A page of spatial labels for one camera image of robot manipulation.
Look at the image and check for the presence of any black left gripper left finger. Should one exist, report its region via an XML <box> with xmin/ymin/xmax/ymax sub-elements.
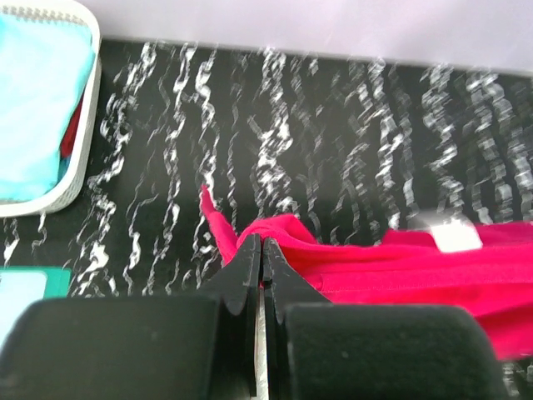
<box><xmin>1</xmin><ymin>235</ymin><xmax>262</xmax><ymax>399</ymax></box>

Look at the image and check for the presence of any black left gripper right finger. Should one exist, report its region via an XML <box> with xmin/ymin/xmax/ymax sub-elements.
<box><xmin>262</xmin><ymin>238</ymin><xmax>507</xmax><ymax>399</ymax></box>

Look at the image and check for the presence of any pink t shirt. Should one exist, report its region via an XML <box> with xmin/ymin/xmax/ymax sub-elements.
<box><xmin>201</xmin><ymin>187</ymin><xmax>532</xmax><ymax>360</ymax></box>

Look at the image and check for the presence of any green cutting mat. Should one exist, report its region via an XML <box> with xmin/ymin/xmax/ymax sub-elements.
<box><xmin>42</xmin><ymin>267</ymin><xmax>72</xmax><ymax>298</ymax></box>

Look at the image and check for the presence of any light blue clipboard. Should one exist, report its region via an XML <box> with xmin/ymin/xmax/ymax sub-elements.
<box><xmin>0</xmin><ymin>270</ymin><xmax>47</xmax><ymax>346</ymax></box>

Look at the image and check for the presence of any white laundry basket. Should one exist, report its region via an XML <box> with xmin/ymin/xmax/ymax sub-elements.
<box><xmin>1</xmin><ymin>1</ymin><xmax>102</xmax><ymax>218</ymax></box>

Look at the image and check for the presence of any red t shirt in basket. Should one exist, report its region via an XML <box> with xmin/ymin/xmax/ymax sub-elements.
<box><xmin>59</xmin><ymin>97</ymin><xmax>83</xmax><ymax>158</ymax></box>

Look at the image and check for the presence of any turquoise t shirt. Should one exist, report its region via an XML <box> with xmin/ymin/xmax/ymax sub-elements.
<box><xmin>1</xmin><ymin>15</ymin><xmax>95</xmax><ymax>202</ymax></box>

